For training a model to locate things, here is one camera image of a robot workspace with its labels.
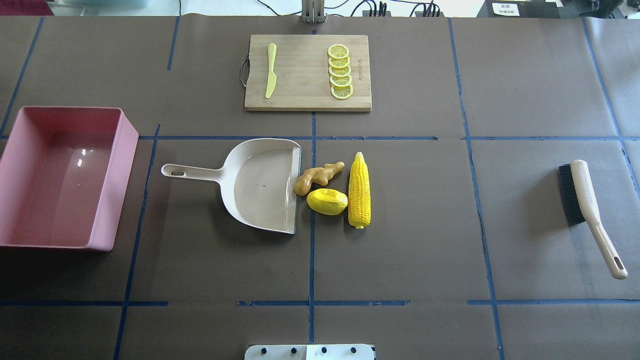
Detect brown toy ginger root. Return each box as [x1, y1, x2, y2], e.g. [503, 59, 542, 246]
[293, 161, 345, 197]

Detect yellow toy potato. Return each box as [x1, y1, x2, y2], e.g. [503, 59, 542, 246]
[306, 188, 349, 215]

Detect yellow toy corn cob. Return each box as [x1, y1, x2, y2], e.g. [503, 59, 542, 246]
[348, 152, 371, 229]

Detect beige plastic dustpan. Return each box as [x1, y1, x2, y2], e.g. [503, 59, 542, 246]
[160, 137, 302, 234]

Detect beige hand brush black bristles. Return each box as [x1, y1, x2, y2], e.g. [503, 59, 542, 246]
[557, 159, 628, 280]

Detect pink plastic bin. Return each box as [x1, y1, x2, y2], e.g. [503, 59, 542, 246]
[0, 105, 138, 252]

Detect lemon slice nearest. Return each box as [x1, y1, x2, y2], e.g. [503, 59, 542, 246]
[330, 84, 354, 100]

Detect lemon slice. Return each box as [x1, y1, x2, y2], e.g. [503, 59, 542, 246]
[330, 84, 354, 100]
[327, 56, 351, 69]
[327, 65, 351, 78]
[327, 43, 350, 60]
[329, 74, 352, 88]

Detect bamboo cutting board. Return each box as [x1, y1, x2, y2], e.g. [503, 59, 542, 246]
[244, 34, 372, 112]

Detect lemon slice middle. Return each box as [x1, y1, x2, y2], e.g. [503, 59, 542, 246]
[327, 65, 351, 78]

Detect yellow plastic knife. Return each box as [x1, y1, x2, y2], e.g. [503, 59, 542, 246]
[265, 43, 278, 100]

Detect lemon slice farthest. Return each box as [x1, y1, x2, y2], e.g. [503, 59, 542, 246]
[327, 43, 350, 60]

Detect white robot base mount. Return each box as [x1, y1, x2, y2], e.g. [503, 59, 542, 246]
[244, 343, 377, 360]

